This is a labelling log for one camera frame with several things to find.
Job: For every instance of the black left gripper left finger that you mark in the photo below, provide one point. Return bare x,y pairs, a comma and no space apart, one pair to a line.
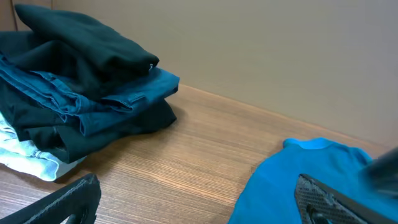
75,203

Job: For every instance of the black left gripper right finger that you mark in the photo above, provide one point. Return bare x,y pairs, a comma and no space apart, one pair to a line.
320,204

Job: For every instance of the blue polo shirt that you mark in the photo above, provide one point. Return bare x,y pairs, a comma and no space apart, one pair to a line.
268,196

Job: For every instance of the light washed denim garment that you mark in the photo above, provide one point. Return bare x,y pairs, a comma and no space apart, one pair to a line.
25,157

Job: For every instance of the dark folded garment below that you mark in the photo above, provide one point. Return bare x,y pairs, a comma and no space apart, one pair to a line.
64,140

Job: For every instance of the blue folded denim garment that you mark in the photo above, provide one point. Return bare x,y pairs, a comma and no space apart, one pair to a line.
126,102

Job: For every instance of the black folded garment on top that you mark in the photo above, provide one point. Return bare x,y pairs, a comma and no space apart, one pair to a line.
93,58

